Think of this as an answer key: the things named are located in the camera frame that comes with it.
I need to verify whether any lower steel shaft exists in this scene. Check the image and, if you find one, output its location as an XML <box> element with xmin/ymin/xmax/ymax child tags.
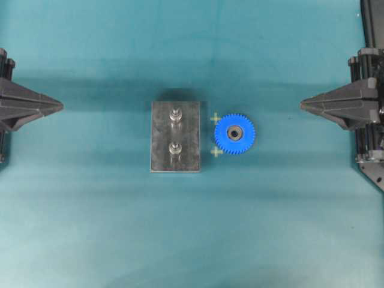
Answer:
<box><xmin>169</xmin><ymin>142</ymin><xmax>182</xmax><ymax>155</ymax></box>

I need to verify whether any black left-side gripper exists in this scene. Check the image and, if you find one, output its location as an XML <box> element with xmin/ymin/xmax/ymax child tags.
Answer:
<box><xmin>0</xmin><ymin>47</ymin><xmax>65</xmax><ymax>164</ymax></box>

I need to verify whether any grey metal base plate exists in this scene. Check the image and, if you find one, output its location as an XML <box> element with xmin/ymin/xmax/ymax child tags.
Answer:
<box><xmin>150</xmin><ymin>101</ymin><xmax>201</xmax><ymax>173</ymax></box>

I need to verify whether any large blue plastic gear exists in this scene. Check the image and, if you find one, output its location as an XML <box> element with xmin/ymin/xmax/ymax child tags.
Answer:
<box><xmin>214</xmin><ymin>113</ymin><xmax>256</xmax><ymax>154</ymax></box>

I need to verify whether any steel shaft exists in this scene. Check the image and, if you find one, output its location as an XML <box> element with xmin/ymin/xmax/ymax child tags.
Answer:
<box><xmin>169</xmin><ymin>107</ymin><xmax>182</xmax><ymax>123</ymax></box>
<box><xmin>169</xmin><ymin>142</ymin><xmax>182</xmax><ymax>155</ymax></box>

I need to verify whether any upper steel shaft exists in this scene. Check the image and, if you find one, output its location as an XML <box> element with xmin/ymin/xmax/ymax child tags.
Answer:
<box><xmin>169</xmin><ymin>107</ymin><xmax>182</xmax><ymax>123</ymax></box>

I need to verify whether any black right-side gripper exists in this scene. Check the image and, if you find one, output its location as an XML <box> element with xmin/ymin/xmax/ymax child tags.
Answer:
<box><xmin>300</xmin><ymin>48</ymin><xmax>383</xmax><ymax>163</ymax></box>

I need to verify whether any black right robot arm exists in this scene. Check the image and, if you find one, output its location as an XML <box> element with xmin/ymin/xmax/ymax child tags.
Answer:
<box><xmin>300</xmin><ymin>1</ymin><xmax>383</xmax><ymax>189</ymax></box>

